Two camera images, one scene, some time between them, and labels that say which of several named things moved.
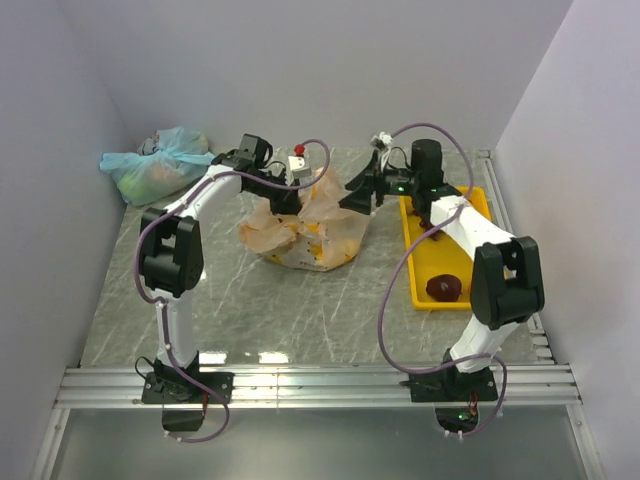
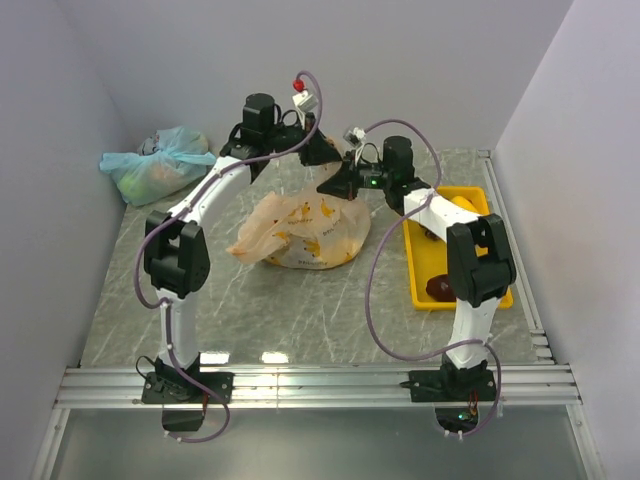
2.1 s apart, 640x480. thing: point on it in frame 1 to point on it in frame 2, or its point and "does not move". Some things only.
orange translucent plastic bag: x=321 y=235 does not move
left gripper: x=289 y=202 to x=319 y=150
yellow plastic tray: x=442 y=256 does not move
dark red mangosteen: x=444 y=287 does not move
